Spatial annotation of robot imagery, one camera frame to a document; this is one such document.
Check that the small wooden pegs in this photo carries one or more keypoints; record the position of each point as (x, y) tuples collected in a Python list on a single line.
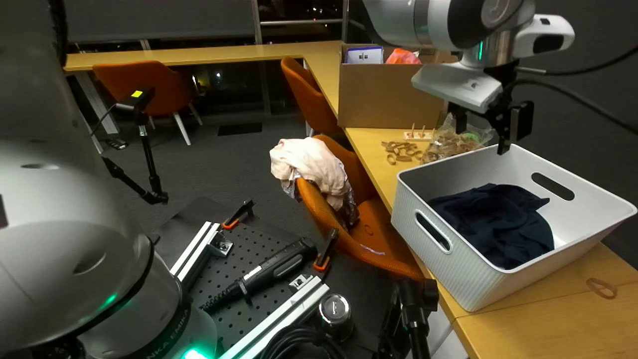
[(416, 133)]

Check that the purple checkered cloth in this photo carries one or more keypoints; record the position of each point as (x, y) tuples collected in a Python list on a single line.
[(348, 207)]

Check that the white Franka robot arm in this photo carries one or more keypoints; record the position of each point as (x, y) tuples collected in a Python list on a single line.
[(65, 267)]

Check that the black handheld tool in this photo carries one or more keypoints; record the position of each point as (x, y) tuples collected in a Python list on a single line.
[(265, 273)]

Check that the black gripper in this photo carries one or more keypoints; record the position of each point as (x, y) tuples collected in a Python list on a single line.
[(514, 121)]

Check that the orange black clamp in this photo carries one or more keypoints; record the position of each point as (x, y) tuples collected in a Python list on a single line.
[(239, 215), (325, 253)]

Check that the clear plastic bag of bands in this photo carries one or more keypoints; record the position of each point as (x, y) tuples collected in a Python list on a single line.
[(474, 139)]

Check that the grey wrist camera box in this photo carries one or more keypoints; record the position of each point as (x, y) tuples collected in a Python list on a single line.
[(454, 87)]

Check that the orange chair white legs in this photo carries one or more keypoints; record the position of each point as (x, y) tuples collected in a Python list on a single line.
[(141, 83)]

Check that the purple white packet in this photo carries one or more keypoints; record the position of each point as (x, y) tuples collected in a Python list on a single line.
[(362, 57)]

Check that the camera tripod with green light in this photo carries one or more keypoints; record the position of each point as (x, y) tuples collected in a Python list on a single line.
[(139, 127)]

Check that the long aluminium rail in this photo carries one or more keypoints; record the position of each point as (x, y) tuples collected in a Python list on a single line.
[(285, 313)]

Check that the short aluminium rail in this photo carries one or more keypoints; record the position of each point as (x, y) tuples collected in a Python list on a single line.
[(195, 249)]

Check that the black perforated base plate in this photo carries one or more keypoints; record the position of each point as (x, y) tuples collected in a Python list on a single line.
[(279, 233)]

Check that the single rubber band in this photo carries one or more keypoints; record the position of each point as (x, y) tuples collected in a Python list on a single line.
[(612, 293)]

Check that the orange chair with cloths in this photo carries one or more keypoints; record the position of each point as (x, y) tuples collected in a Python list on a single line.
[(370, 241)]

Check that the white plastic basket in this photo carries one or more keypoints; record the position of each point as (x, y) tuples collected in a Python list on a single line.
[(464, 273)]

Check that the brown cardboard box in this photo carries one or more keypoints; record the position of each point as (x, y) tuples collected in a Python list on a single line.
[(378, 93)]

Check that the pile of loose rubber bands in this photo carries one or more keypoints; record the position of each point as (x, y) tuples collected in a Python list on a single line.
[(400, 153)]

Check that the silver round button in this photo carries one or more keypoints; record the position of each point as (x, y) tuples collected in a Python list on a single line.
[(332, 311)]

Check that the black tripod stand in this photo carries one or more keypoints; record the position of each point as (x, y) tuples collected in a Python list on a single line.
[(410, 313)]

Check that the orange packet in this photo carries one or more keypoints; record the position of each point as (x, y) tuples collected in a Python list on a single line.
[(402, 57)]

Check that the navy blue cloth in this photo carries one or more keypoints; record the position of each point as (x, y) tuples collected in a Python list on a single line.
[(498, 223)]

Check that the pink cloth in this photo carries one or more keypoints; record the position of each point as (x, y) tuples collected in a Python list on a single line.
[(309, 163)]

